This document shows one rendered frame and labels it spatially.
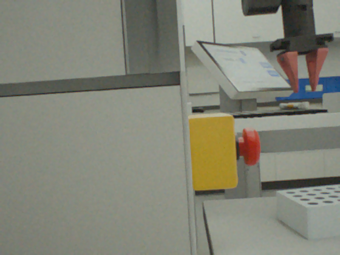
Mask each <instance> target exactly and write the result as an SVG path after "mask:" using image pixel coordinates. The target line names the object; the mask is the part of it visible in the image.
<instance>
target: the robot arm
mask: <svg viewBox="0 0 340 255"><path fill-rule="evenodd" d="M279 7H281V12H282V25H283V32H284V38H279V39H277V40H275V42H273V43H272V44H270V52H273V51H275V50H286V51H281V52H280V53H278V54H277V63H278V64H279V65H280V66H281V68H282V70H283V71H284V73H285V74H286V76H287V77H288V79H289V82H290V84H291V86H292V88H293V91H294V93H298V55H306V56H305V59H306V63H307V69H308V76H309V80H310V86H311V90H312V92H313V91H315V90H316V87H317V84H318V79H319V74H320V71H321V69H322V67H323V65H324V62H325V59H326V57H327V55H328V45H325V42H328V43H330V42H332V41H334V37H333V33H323V34H317V35H316V29H315V17H314V11H313V0H241V8H242V13H243V15H244V16H257V15H270V14H276V13H277V11H278V10H279Z"/></svg>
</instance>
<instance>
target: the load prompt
mask: <svg viewBox="0 0 340 255"><path fill-rule="evenodd" d="M211 47H212V49H213V50H214V51H215V52H216V54H221V55H232V56H244V57H250V58H252V56H251V55H250V54H249V53H248V52H247V51H246V50H240V49H230V48H225V47H216V46H211Z"/></svg>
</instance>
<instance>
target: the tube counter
mask: <svg viewBox="0 0 340 255"><path fill-rule="evenodd" d="M233 58H234V59H235V60H236V61H237V62H238V63H241V64H258V63H257V62H256V61H255V60H254V59H249V58H237V57H233ZM258 65H259V64H258Z"/></svg>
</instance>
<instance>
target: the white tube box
mask: <svg viewBox="0 0 340 255"><path fill-rule="evenodd" d="M276 195H277V219H279V220H281V221H283V222H284V223H285V224H287V225H288V226H290V227H291V228H292V229H294V230H295V231H296V232H298V233H299V234H300V235H302V236H304V237H305V238H306V239H309V240H310V239H319V238H329V237H339V236H340V185H331V186H319V187H313V188H301V189H290V190H283V191H276Z"/></svg>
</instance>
